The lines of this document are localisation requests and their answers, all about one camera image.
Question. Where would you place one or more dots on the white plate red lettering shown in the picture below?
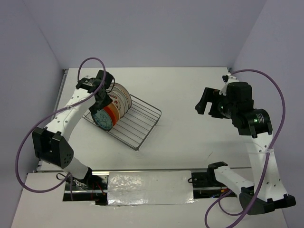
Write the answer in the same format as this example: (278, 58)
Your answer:
(118, 102)

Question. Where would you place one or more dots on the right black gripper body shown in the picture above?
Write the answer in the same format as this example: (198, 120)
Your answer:
(226, 107)

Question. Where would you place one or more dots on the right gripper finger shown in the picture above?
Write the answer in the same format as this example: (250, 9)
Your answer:
(214, 110)
(208, 96)

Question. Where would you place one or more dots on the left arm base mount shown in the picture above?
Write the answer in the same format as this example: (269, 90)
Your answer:
(95, 191)

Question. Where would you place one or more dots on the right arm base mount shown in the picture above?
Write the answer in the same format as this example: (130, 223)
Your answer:
(205, 186)

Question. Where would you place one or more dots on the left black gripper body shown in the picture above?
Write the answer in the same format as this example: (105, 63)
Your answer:
(101, 103)

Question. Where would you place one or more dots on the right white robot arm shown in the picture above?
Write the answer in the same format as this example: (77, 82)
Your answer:
(266, 192)

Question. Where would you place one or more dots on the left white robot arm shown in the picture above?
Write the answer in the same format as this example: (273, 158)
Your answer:
(51, 142)

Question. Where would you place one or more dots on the blue patterned small plate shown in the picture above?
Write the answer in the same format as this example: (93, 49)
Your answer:
(102, 119)

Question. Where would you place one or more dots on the silver foil sheet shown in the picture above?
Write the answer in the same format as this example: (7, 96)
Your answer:
(149, 188)

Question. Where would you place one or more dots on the orange plastic plate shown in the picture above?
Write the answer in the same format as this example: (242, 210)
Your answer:
(112, 114)

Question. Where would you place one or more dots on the grey wire dish rack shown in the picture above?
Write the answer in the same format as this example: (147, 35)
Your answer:
(134, 128)

